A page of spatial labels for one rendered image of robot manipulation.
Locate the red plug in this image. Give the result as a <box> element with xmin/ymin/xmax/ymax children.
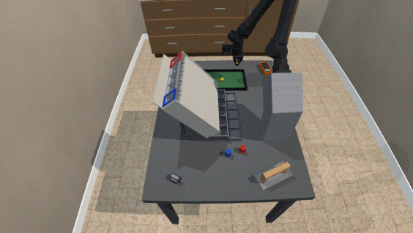
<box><xmin>239</xmin><ymin>145</ymin><xmax>246</xmax><ymax>153</ymax></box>

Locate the blue plug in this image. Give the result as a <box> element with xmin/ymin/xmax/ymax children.
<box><xmin>225</xmin><ymin>149</ymin><xmax>231</xmax><ymax>158</ymax></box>

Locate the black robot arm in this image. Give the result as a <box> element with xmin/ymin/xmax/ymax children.
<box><xmin>222</xmin><ymin>0</ymin><xmax>297</xmax><ymax>73</ymax></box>

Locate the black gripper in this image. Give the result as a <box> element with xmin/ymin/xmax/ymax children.
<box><xmin>233</xmin><ymin>46</ymin><xmax>244</xmax><ymax>66</ymax></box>

